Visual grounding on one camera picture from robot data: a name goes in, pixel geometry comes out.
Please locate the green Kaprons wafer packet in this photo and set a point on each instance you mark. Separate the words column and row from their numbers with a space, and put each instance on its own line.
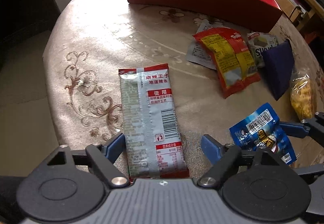
column 260, row 42

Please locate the dark blue snack packet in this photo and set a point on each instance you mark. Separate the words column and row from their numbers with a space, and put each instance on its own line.
column 278, row 67

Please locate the blue cookie packet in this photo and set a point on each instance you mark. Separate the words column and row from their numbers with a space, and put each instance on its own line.
column 262, row 129

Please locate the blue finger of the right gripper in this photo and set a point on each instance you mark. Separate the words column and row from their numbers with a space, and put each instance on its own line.
column 293, row 129

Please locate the beige floral tablecloth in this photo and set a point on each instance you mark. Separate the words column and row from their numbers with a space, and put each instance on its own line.
column 93, row 39

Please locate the clear bag yellow snacks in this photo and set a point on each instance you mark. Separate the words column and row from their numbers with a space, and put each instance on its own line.
column 302, row 94

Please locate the silver red spicy strip packet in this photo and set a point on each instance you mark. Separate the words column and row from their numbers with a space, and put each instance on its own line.
column 153, row 142

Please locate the grey foil snack pouch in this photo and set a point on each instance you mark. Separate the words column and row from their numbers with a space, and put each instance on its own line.
column 196, row 54

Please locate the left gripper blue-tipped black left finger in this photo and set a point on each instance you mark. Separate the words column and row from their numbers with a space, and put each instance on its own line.
column 92, row 167

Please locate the red yellow snack packet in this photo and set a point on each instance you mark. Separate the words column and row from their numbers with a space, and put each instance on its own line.
column 235, row 66

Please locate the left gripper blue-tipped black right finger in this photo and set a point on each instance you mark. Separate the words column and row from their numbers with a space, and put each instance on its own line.
column 227, row 159

